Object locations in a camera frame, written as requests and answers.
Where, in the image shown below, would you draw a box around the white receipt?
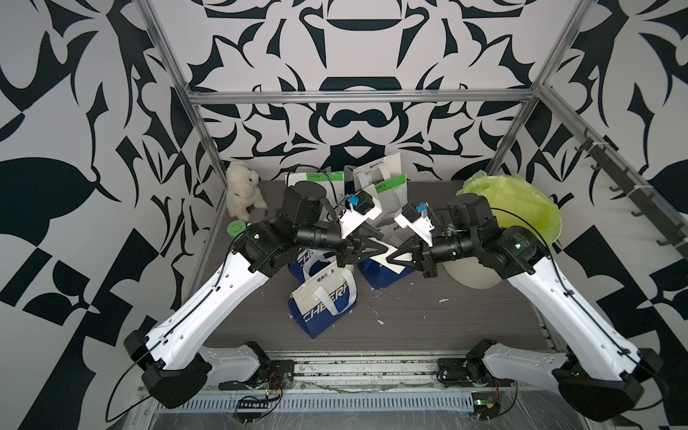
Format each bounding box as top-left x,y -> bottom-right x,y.
373,248 -> 407,270

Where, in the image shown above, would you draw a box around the blue white takeout bag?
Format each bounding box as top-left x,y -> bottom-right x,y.
288,249 -> 340,285
288,263 -> 358,339
352,153 -> 402,191
358,260 -> 414,290

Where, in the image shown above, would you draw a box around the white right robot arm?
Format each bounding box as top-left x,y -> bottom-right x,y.
387,193 -> 663,422

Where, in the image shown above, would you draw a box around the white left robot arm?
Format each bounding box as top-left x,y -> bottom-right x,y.
124,181 -> 386,409

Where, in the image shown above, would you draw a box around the green white right takeout bag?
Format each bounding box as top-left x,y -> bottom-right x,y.
371,174 -> 409,229

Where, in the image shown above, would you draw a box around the green white takeout bag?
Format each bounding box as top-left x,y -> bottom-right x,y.
371,174 -> 409,229
285,171 -> 345,209

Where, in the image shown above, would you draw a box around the green white left takeout bag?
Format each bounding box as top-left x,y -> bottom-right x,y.
285,171 -> 345,209

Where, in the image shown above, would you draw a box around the blue white front takeout bag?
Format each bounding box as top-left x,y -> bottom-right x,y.
288,263 -> 358,339

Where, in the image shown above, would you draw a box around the cream ribbed trash bin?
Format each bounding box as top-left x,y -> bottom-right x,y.
443,257 -> 502,290

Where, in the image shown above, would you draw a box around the green plastic bin liner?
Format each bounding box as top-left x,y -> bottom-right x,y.
457,170 -> 562,245

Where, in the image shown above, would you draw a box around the green round lid jar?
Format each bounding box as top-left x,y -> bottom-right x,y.
226,220 -> 247,238

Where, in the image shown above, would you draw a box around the white plush bear toy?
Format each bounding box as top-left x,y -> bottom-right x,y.
226,161 -> 268,222

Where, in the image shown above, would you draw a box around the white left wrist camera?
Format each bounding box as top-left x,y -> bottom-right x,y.
339,190 -> 383,239

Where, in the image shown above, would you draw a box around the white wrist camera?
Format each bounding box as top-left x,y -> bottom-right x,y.
393,202 -> 435,247
339,190 -> 383,239

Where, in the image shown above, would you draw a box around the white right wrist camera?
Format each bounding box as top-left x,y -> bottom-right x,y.
393,202 -> 435,247

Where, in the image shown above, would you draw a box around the grey wall hook rail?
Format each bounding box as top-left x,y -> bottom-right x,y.
576,128 -> 687,260

